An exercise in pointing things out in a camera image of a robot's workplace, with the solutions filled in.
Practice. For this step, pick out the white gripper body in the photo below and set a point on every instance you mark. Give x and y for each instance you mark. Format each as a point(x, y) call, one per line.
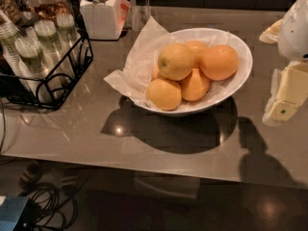
point(295, 33)

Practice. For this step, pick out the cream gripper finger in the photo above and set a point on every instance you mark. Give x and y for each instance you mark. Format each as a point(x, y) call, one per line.
point(289, 90)
point(270, 35)

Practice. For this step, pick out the orange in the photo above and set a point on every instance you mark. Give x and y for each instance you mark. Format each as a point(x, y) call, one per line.
point(219, 62)
point(195, 86)
point(198, 48)
point(175, 61)
point(164, 94)

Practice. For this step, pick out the white ceramic bowl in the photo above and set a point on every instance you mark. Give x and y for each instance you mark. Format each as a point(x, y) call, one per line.
point(240, 77)

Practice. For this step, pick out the white paper liner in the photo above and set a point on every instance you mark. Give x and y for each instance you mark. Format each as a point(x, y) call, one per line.
point(135, 76)

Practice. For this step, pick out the white ceramic canister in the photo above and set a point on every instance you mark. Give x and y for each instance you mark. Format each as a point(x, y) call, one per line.
point(104, 19)

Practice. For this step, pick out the plastic cup stack right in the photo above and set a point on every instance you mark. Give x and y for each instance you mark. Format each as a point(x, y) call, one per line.
point(68, 34)

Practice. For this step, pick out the plastic cup stack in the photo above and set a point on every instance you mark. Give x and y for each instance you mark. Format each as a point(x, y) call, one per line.
point(33, 65)
point(50, 41)
point(8, 35)
point(68, 34)

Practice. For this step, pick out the plastic cup stack middle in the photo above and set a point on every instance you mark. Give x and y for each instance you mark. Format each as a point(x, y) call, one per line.
point(50, 41)

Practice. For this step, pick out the glass jar with snacks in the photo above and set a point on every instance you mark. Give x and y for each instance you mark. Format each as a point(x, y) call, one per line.
point(46, 9)

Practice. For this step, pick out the plastic cup stack front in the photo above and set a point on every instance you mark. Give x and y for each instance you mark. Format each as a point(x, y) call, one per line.
point(33, 65)

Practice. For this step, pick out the plastic cup stack left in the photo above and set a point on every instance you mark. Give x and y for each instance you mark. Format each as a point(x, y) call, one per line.
point(8, 35)

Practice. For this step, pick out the blue textured object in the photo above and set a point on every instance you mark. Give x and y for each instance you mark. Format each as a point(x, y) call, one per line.
point(11, 211)

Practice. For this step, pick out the black wire rack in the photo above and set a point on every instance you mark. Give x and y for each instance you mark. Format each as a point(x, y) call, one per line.
point(58, 85)

